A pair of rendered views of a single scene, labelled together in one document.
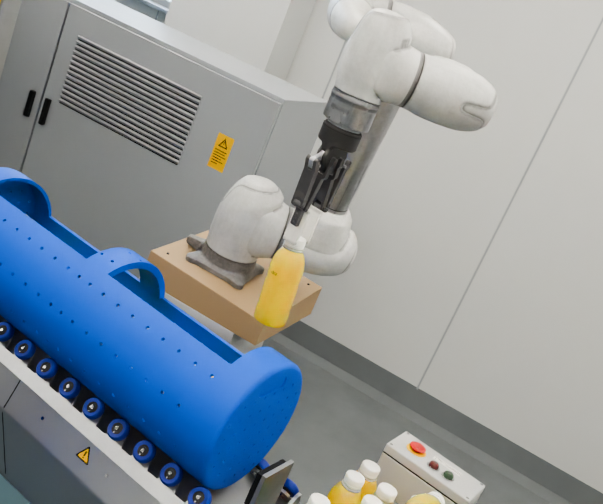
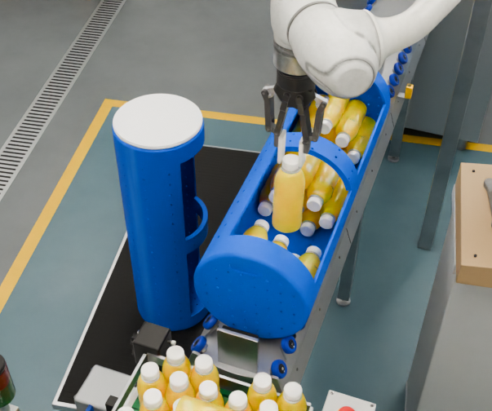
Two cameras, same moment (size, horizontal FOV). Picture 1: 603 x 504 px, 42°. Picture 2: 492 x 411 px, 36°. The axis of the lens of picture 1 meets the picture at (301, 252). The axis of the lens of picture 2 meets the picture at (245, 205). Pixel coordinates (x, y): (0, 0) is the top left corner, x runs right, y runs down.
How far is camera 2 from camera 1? 1.78 m
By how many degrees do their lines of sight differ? 73
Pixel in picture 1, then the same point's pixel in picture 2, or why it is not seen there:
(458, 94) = (302, 52)
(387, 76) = (276, 23)
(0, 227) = not seen: hidden behind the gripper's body
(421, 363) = not seen: outside the picture
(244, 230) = not seen: outside the picture
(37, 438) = not seen: hidden behind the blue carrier
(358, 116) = (277, 57)
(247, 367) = (230, 242)
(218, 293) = (462, 221)
